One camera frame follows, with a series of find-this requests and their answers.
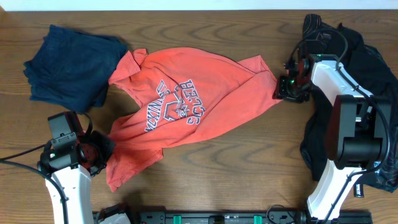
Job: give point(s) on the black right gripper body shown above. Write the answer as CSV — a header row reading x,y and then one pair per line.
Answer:
x,y
296,89

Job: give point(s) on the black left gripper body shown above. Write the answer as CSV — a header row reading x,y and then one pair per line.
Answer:
x,y
100,146

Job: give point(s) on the orange printed t-shirt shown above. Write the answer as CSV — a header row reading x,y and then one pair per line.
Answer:
x,y
185,95

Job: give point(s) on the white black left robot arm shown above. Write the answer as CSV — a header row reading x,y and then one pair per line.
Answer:
x,y
70,162

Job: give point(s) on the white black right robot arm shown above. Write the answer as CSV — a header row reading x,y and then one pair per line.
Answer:
x,y
357,139

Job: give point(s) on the black clothes pile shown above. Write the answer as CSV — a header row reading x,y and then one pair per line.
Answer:
x,y
366,65

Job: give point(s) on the folded navy blue garment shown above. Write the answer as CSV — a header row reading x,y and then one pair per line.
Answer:
x,y
72,68

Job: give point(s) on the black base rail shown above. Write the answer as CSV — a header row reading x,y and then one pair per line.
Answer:
x,y
271,217

